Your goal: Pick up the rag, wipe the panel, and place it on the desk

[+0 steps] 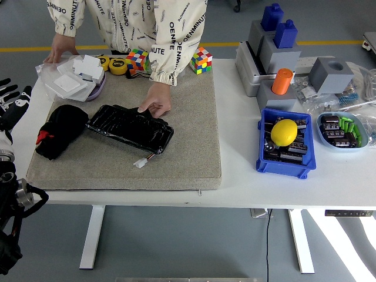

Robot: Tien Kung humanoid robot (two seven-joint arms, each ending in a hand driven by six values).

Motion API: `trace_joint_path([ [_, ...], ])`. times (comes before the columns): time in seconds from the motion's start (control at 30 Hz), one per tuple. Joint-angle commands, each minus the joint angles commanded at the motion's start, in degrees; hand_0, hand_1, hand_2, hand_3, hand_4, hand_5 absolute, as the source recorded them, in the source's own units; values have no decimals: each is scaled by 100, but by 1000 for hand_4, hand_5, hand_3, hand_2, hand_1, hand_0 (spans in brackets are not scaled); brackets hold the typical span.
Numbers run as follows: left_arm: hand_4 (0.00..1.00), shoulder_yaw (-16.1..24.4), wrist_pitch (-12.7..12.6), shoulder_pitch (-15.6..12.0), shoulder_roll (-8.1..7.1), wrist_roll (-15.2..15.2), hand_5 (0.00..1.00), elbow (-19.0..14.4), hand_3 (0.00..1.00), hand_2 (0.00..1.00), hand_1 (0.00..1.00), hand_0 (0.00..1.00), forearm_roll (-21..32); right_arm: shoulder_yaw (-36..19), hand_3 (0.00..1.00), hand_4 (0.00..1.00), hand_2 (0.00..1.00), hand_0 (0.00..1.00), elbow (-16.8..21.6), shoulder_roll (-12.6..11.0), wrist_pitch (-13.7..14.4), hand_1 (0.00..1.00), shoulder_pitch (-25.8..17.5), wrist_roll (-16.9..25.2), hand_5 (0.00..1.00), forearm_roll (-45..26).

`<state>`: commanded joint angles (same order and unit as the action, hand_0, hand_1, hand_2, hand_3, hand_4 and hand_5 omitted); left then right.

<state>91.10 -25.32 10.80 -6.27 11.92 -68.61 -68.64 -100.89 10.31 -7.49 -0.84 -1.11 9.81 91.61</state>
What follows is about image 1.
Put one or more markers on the person's left hand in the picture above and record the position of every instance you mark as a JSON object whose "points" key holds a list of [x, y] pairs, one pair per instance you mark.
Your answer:
{"points": [[158, 98]]}

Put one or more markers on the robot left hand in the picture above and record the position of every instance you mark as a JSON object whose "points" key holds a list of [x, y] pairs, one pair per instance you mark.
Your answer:
{"points": [[11, 111]]}

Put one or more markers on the person's right hand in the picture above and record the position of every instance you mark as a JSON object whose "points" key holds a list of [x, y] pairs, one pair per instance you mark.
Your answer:
{"points": [[62, 47]]}

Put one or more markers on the black glossy panel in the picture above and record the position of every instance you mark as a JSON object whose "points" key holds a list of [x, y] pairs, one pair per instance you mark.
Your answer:
{"points": [[129, 129]]}

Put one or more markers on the black rag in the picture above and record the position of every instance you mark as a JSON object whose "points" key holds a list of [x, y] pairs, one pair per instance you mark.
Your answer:
{"points": [[64, 123]]}

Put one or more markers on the person's left forearm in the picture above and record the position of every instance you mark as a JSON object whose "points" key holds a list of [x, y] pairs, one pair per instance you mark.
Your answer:
{"points": [[173, 53]]}

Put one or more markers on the person's right forearm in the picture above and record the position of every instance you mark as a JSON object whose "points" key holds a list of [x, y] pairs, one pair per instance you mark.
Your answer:
{"points": [[66, 17]]}

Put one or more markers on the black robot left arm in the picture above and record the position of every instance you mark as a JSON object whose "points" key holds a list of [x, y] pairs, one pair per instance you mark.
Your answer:
{"points": [[8, 182]]}

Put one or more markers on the black desk control panel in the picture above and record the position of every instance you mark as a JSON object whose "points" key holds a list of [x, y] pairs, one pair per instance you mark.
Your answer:
{"points": [[348, 213]]}

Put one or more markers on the white cardboard pieces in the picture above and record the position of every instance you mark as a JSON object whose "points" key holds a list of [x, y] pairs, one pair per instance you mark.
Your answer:
{"points": [[86, 66]]}

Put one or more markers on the clear plastic bag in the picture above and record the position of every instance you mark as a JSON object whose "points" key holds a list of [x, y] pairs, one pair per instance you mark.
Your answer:
{"points": [[323, 105], [44, 72], [368, 123]]}

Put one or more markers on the yellow tape measure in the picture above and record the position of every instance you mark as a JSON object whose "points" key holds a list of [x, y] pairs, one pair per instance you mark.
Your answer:
{"points": [[103, 61], [117, 66]]}

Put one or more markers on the multicolour puzzle cube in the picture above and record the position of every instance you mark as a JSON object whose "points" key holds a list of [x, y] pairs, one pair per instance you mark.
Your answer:
{"points": [[136, 60]]}

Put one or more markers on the grey-brown mat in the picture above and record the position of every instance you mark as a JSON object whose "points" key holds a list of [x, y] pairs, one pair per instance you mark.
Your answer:
{"points": [[182, 141]]}

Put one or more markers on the purple bowl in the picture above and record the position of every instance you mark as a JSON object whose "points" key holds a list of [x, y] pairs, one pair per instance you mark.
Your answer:
{"points": [[100, 86]]}

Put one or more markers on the puzzle cube with white squares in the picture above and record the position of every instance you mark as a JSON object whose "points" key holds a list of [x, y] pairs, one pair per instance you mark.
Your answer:
{"points": [[201, 60]]}

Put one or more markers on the person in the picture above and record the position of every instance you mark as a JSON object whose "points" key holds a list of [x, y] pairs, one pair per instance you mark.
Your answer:
{"points": [[132, 23]]}

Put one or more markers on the light grey case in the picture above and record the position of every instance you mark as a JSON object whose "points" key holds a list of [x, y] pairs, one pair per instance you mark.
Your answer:
{"points": [[246, 73]]}

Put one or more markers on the black cylindrical capacitor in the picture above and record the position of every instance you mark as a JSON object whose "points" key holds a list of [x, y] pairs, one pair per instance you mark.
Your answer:
{"points": [[301, 124], [330, 127], [269, 146], [333, 134], [340, 143], [298, 148], [351, 138], [290, 157], [268, 127], [329, 119]]}

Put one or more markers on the grey holder block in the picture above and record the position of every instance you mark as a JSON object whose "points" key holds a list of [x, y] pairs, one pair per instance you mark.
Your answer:
{"points": [[276, 101], [255, 35], [280, 60]]}

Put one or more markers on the black chair wheel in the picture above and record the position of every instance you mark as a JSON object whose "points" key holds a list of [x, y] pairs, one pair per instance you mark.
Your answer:
{"points": [[237, 6]]}

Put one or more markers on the orange cylinder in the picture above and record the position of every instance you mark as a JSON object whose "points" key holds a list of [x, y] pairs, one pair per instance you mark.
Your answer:
{"points": [[282, 82]]}

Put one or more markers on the yellow lemon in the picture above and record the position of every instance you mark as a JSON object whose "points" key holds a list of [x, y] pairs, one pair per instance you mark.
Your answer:
{"points": [[283, 132]]}

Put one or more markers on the blue bottle-shaped block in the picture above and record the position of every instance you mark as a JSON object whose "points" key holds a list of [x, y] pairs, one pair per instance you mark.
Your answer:
{"points": [[271, 17], [285, 33]]}

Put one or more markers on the blue plastic bin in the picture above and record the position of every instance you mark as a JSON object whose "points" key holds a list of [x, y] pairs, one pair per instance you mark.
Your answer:
{"points": [[282, 170]]}

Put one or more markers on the clear bag of metal parts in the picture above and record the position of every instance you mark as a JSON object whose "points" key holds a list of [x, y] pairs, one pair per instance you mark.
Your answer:
{"points": [[304, 91]]}

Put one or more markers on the white table leg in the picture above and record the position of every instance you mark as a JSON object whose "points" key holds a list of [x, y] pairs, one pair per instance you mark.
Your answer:
{"points": [[91, 238], [301, 241]]}

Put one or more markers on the light blue bowl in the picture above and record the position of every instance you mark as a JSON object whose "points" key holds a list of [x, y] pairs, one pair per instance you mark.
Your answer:
{"points": [[323, 141]]}

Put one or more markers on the grey block with round hole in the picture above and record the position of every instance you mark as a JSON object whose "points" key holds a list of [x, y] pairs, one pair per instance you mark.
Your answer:
{"points": [[329, 79]]}

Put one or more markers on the green battery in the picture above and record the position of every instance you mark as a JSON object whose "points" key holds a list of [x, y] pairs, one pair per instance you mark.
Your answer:
{"points": [[348, 126], [342, 122], [352, 128], [357, 134]]}

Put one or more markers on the clear bag of resistors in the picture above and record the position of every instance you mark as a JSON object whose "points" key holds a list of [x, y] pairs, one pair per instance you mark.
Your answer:
{"points": [[348, 97]]}

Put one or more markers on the grey cart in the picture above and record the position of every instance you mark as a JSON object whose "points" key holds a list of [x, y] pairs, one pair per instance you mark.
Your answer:
{"points": [[370, 41]]}

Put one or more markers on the white flat switch box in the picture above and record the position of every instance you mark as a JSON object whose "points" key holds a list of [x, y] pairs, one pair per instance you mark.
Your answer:
{"points": [[66, 85]]}

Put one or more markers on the grey under-desk bracket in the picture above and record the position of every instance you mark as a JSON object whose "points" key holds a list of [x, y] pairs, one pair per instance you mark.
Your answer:
{"points": [[258, 213]]}

